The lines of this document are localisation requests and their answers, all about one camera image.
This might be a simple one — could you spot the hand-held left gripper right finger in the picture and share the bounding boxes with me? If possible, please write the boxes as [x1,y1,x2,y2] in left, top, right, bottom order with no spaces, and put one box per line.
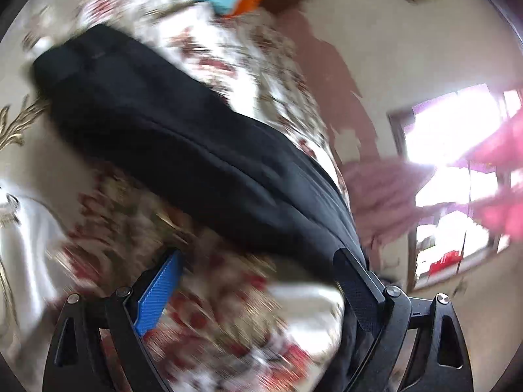
[332,247,475,392]

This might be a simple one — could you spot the floral bedspread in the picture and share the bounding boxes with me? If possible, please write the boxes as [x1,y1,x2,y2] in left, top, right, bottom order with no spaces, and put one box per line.
[0,0,353,392]

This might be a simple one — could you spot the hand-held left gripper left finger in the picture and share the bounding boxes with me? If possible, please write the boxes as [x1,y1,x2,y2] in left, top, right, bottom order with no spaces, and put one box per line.
[43,248,185,392]

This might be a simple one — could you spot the pink curtain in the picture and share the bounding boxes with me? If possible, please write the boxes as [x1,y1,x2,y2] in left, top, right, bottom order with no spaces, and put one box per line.
[447,118,523,235]
[342,158,434,256]

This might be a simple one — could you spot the black pants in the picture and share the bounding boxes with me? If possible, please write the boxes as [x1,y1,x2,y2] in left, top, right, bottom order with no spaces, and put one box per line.
[33,24,393,392]

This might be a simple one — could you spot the wooden framed window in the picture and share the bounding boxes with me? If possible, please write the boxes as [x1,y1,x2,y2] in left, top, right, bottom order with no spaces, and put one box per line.
[387,84,523,291]

